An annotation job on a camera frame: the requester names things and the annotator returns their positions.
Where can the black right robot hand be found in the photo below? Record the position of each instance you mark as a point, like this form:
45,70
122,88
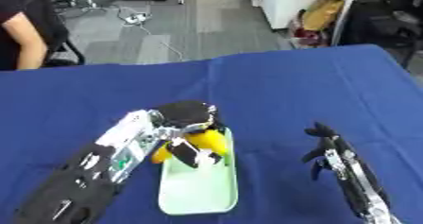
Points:
329,139

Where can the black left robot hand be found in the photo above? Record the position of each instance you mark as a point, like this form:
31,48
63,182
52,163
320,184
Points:
186,114

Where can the yellow toy banana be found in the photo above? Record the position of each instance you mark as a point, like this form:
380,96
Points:
210,140

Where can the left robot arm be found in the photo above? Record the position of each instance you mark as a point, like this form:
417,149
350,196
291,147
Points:
82,177

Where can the person's forearm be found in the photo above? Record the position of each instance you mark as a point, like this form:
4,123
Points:
28,42

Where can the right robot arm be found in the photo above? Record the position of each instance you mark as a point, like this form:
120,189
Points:
368,196

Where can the pale green tray box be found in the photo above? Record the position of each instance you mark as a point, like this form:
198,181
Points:
198,190

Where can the red bag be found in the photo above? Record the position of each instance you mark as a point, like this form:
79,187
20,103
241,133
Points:
308,37

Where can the white power strip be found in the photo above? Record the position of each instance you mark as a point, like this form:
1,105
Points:
135,18

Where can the black bag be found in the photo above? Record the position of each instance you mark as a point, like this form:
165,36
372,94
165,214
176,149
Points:
385,26

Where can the yellow cloth bag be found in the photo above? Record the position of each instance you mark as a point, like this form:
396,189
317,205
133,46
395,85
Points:
323,10

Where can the black office chair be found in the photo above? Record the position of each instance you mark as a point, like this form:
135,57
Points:
66,45

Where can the person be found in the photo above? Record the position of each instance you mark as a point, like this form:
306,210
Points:
16,1

